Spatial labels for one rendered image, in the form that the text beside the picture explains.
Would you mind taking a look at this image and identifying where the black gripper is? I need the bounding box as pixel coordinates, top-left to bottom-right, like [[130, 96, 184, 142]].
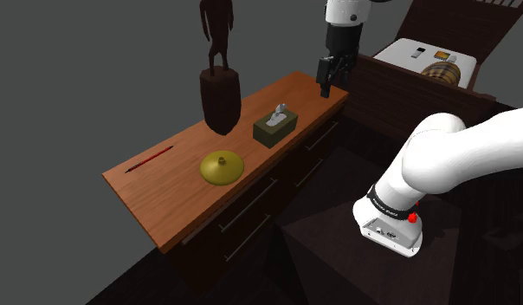
[[315, 22, 365, 100]]

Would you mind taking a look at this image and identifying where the dark wooden bed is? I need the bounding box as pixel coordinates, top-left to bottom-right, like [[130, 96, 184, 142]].
[[342, 0, 523, 146]]

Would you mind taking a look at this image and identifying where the olive green tissue box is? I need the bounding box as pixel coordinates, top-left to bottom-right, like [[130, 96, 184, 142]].
[[252, 103, 300, 150]]

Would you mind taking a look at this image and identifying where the dark wooden human figure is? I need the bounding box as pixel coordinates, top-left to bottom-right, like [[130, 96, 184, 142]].
[[198, 0, 242, 137]]

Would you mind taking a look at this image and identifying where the yellow round lid with knob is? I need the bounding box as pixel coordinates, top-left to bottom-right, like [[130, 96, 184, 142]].
[[199, 150, 246, 187]]

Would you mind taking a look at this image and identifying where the dark robot stand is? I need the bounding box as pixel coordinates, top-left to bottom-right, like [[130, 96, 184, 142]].
[[279, 196, 466, 305]]

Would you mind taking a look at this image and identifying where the brown wooden chest of drawers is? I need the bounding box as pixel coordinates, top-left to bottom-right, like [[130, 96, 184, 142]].
[[101, 70, 351, 296]]

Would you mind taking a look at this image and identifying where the red pencil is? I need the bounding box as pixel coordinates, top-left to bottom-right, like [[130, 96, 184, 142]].
[[124, 145, 175, 174]]

